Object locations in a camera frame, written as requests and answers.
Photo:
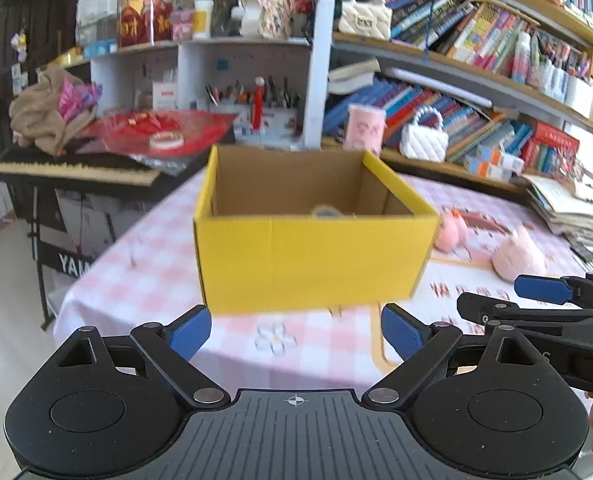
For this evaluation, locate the clear tape roll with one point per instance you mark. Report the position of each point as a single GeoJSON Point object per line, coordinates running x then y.
{"type": "Point", "coordinates": [166, 140]}

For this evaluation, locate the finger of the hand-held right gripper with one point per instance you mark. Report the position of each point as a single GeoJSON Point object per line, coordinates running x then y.
{"type": "Point", "coordinates": [541, 290]}
{"type": "Point", "coordinates": [476, 306]}

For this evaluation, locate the cream quilted handbag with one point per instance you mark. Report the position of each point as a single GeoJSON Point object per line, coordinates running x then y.
{"type": "Point", "coordinates": [364, 17]}

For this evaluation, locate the wooden bookshelf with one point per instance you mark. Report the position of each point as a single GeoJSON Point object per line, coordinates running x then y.
{"type": "Point", "coordinates": [441, 170]}

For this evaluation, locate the black keyboard stand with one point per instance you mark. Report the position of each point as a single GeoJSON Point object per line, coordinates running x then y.
{"type": "Point", "coordinates": [39, 240]}

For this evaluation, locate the red gift bag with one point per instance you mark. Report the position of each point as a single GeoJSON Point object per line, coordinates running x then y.
{"type": "Point", "coordinates": [144, 15]}

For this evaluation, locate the dark brown door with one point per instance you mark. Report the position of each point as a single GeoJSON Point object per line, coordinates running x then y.
{"type": "Point", "coordinates": [31, 10]}

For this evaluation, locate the gold tape roll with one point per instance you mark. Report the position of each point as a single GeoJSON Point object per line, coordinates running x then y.
{"type": "Point", "coordinates": [326, 211]}

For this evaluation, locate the white paper cup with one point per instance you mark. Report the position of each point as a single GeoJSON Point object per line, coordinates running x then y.
{"type": "Point", "coordinates": [202, 20]}

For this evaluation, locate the white box red label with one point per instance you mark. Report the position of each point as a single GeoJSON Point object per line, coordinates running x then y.
{"type": "Point", "coordinates": [165, 96]}

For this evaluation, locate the black smartphone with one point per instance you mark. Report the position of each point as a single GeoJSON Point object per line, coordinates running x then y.
{"type": "Point", "coordinates": [583, 253]}

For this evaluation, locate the black electronic keyboard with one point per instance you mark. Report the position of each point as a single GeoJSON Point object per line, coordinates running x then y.
{"type": "Point", "coordinates": [51, 172]}

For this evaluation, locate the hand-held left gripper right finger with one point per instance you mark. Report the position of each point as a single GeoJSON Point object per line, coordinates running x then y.
{"type": "Point", "coordinates": [401, 332]}

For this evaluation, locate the white figurine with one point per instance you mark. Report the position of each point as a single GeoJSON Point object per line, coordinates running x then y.
{"type": "Point", "coordinates": [251, 7]}

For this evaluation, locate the row of stationery bottles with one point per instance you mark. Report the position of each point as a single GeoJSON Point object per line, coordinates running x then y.
{"type": "Point", "coordinates": [551, 67]}

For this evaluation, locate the beige plush cloth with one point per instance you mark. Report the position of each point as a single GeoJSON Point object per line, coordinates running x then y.
{"type": "Point", "coordinates": [36, 120]}

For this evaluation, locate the red book set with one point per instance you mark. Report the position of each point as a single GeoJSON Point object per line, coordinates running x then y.
{"type": "Point", "coordinates": [551, 147]}

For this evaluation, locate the white shelf unit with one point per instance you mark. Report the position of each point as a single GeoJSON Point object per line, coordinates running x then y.
{"type": "Point", "coordinates": [196, 67]}

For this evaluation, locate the red tassel ornament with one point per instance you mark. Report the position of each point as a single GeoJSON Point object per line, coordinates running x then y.
{"type": "Point", "coordinates": [259, 105]}

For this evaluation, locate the pink plush toy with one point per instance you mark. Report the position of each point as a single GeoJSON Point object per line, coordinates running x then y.
{"type": "Point", "coordinates": [518, 260]}
{"type": "Point", "coordinates": [449, 235]}

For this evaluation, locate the floral fabric bag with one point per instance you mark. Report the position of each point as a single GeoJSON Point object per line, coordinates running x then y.
{"type": "Point", "coordinates": [276, 7]}

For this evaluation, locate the pen holder with pencils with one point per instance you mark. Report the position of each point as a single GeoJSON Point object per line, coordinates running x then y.
{"type": "Point", "coordinates": [276, 117]}

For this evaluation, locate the stack of magazines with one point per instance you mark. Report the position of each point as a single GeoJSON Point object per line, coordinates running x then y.
{"type": "Point", "coordinates": [571, 207]}

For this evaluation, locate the white quilted handbag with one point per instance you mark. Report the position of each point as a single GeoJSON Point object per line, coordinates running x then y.
{"type": "Point", "coordinates": [424, 142]}

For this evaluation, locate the row of colourful books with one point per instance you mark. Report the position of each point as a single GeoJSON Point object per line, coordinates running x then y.
{"type": "Point", "coordinates": [401, 100]}
{"type": "Point", "coordinates": [476, 30]}

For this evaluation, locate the pink shiny wrapper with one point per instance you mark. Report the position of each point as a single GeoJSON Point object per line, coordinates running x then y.
{"type": "Point", "coordinates": [76, 97]}

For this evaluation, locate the pink checkered tablecloth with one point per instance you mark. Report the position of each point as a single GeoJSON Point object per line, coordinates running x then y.
{"type": "Point", "coordinates": [151, 280]}

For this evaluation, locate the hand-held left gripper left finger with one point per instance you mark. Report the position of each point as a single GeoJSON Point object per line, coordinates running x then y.
{"type": "Point", "coordinates": [191, 332]}

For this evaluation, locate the pink cylinder holder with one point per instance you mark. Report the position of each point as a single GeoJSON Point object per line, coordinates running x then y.
{"type": "Point", "coordinates": [366, 130]}

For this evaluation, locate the red plastic sheet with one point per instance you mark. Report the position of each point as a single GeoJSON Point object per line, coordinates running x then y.
{"type": "Point", "coordinates": [196, 125]}

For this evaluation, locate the blue orange white box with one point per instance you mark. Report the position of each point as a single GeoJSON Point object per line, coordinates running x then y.
{"type": "Point", "coordinates": [483, 169]}
{"type": "Point", "coordinates": [501, 156]}

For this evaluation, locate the yellow cardboard box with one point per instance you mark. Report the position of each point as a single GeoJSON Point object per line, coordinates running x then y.
{"type": "Point", "coordinates": [301, 260]}

